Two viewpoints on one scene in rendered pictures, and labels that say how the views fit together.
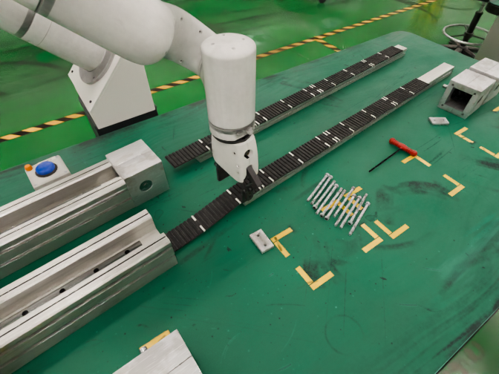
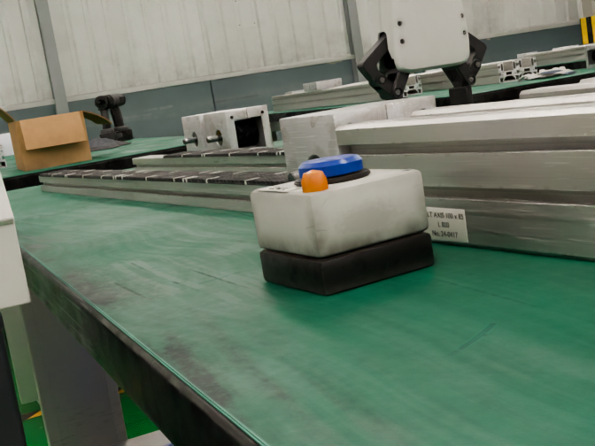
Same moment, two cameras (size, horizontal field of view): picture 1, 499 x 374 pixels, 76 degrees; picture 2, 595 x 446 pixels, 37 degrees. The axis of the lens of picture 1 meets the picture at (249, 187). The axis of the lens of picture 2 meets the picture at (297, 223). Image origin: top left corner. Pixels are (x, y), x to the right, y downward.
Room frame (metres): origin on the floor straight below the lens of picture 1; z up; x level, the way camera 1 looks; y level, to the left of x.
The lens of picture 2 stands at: (0.44, 1.02, 0.90)
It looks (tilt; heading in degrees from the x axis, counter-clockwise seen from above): 9 degrees down; 282
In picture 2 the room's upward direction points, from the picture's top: 9 degrees counter-clockwise
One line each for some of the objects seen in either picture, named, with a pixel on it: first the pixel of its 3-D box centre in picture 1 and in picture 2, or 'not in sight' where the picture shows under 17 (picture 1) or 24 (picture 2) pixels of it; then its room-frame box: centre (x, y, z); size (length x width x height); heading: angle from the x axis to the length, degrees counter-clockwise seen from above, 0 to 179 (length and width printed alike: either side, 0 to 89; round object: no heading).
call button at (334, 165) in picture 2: (45, 168); (331, 173); (0.53, 0.47, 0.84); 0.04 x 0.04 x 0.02
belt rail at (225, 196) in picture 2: (318, 92); (129, 186); (0.94, -0.23, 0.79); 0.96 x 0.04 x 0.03; 130
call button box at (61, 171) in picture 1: (53, 180); (351, 221); (0.52, 0.47, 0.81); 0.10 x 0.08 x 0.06; 40
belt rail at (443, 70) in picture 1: (365, 119); (244, 163); (0.79, -0.35, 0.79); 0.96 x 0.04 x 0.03; 130
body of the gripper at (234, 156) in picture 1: (232, 148); (419, 18); (0.48, 0.03, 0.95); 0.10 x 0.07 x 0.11; 40
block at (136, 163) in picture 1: (136, 169); (351, 165); (0.54, 0.27, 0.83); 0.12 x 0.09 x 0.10; 40
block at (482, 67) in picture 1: (480, 79); (208, 136); (0.96, -0.75, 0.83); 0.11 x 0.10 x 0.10; 38
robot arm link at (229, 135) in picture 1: (232, 122); not in sight; (0.48, 0.03, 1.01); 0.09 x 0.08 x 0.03; 40
